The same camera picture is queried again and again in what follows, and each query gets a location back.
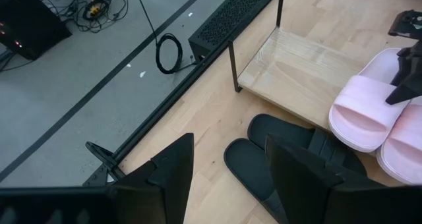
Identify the yellow and black cable coil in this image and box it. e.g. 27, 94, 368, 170
82, 0, 111, 21

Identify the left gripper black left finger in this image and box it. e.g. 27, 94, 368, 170
0, 133, 195, 224

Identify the black perforated metal case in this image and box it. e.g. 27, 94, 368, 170
187, 0, 281, 63

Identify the coiled black cable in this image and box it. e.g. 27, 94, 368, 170
133, 0, 185, 75

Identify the black rubber slide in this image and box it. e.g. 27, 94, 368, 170
247, 113, 367, 177
223, 137, 289, 224

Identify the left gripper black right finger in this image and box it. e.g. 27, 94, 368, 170
265, 134, 422, 224

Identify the black frame wooden shelf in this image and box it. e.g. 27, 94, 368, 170
227, 0, 369, 132

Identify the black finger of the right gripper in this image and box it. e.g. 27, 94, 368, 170
384, 44, 422, 105

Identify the black box with red lights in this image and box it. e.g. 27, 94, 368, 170
0, 0, 73, 61

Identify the pink rubber slide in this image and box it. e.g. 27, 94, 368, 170
328, 47, 415, 154
375, 97, 422, 186

